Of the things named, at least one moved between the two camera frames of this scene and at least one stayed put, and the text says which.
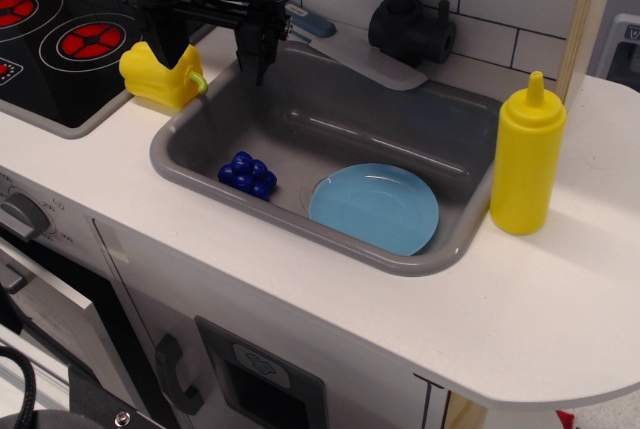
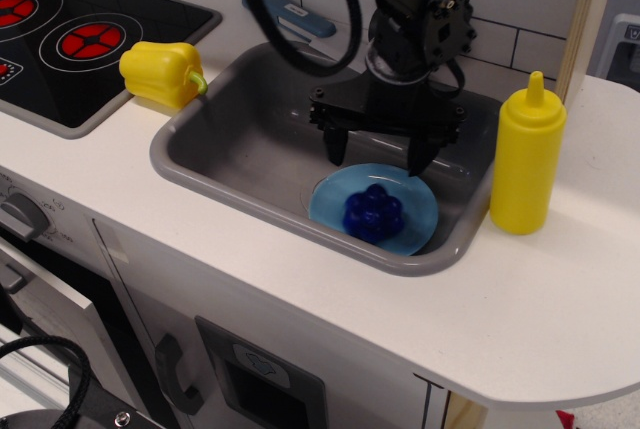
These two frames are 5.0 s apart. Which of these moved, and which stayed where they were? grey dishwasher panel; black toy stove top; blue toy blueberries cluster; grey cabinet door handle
Moved: blue toy blueberries cluster
Stayed: black toy stove top; grey dishwasher panel; grey cabinet door handle
